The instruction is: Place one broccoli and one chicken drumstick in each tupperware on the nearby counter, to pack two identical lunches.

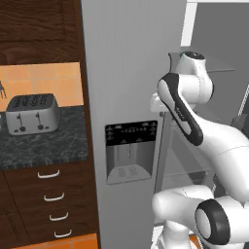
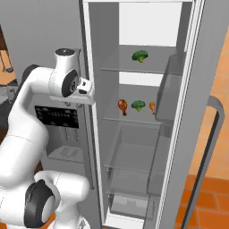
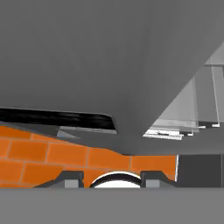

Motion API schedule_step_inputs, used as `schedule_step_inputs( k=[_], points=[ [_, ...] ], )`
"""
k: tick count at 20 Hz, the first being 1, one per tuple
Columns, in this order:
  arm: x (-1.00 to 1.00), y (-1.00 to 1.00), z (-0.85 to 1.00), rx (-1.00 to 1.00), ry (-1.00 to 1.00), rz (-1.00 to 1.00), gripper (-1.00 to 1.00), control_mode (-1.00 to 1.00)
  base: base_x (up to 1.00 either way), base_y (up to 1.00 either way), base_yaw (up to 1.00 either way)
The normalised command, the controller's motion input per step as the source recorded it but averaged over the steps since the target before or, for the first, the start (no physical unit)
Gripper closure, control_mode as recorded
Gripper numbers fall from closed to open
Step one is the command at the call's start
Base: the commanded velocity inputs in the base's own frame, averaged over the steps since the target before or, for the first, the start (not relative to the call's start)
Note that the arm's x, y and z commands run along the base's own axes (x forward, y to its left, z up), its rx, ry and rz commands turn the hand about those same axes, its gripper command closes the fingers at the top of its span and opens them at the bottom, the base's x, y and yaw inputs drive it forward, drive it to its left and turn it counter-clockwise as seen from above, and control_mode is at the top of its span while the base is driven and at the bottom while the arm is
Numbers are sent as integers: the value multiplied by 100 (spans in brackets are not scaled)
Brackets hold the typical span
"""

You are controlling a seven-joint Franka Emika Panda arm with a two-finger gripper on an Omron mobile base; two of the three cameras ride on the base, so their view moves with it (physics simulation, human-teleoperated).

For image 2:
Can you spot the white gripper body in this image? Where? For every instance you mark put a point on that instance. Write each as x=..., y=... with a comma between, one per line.
x=74, y=99

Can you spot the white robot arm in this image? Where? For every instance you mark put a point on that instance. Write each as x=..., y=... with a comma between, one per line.
x=23, y=140

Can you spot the brown chicken drumstick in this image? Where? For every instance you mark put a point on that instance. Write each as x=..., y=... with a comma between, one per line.
x=152, y=107
x=122, y=106

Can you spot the grey counter appliance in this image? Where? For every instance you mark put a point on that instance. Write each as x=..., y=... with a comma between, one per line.
x=12, y=91

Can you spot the green broccoli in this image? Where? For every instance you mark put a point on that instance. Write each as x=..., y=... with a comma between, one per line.
x=138, y=105
x=139, y=55

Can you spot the glass fridge shelf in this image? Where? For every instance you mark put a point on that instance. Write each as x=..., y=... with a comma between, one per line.
x=125, y=64
x=119, y=117

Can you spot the grey fridge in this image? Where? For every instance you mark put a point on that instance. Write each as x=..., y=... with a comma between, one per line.
x=101, y=35

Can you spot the clear fridge drawer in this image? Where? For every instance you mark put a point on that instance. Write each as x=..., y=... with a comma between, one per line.
x=134, y=149
x=131, y=190

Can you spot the grey fridge door with dispenser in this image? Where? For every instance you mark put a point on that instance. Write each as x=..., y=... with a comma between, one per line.
x=38, y=29

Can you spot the dark brown cabinet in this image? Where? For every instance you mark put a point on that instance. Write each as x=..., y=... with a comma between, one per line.
x=2, y=38

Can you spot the clear fridge door bin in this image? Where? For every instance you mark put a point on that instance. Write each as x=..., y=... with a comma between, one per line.
x=159, y=167
x=170, y=89

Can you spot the grey open fridge door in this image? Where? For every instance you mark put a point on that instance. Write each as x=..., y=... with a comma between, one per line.
x=196, y=89

